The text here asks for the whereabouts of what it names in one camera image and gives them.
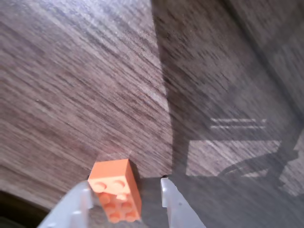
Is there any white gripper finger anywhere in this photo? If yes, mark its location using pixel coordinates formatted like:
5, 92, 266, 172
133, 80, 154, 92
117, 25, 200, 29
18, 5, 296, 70
40, 180, 101, 228
161, 177, 207, 228

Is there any orange lego block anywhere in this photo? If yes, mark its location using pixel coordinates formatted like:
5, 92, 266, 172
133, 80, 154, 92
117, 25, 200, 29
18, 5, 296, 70
87, 158, 143, 223

